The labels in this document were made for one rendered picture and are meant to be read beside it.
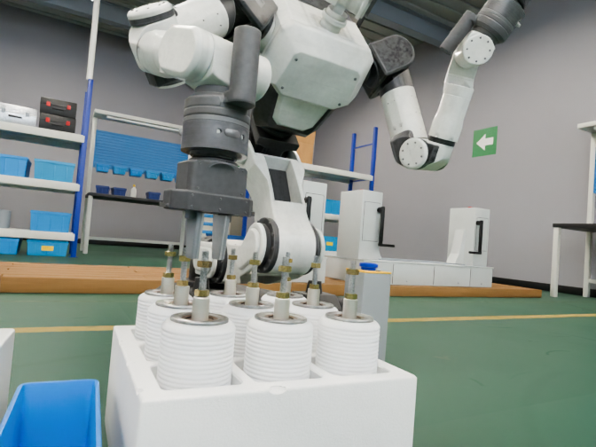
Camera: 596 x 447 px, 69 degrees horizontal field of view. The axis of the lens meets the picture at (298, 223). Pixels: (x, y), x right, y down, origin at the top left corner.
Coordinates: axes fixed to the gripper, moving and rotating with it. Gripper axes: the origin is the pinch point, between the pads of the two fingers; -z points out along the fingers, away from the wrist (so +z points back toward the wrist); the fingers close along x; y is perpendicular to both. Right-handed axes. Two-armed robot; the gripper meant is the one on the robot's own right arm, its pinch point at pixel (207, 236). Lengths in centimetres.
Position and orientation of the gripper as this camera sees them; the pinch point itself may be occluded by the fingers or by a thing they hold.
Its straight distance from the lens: 59.1
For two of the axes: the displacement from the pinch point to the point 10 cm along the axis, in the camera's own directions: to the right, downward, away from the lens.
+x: 7.7, 0.9, 6.4
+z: 0.8, -10.0, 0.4
